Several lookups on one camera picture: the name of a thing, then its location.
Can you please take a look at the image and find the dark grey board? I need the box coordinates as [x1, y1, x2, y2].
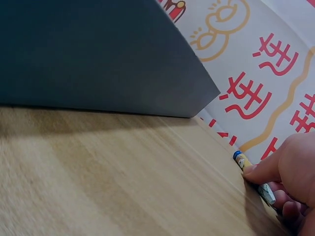
[0, 0, 221, 118]

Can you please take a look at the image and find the printed pencil with blue end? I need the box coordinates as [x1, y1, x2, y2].
[232, 150, 280, 208]

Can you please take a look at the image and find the person's right hand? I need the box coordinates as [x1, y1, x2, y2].
[242, 130, 315, 236]

